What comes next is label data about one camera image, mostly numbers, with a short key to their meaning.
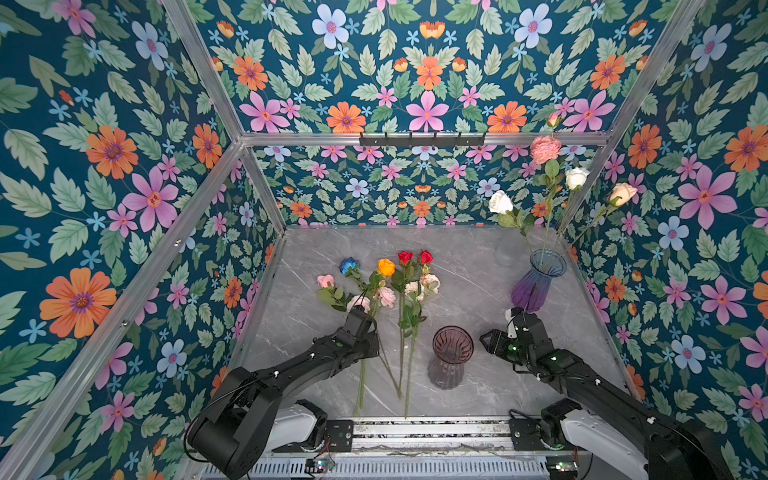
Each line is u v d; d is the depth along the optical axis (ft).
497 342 2.46
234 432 1.33
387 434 2.47
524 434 2.41
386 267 3.35
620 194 2.32
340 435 2.41
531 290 2.89
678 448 1.43
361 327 2.28
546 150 2.46
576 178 2.42
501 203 2.26
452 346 2.31
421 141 3.04
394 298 3.16
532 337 2.13
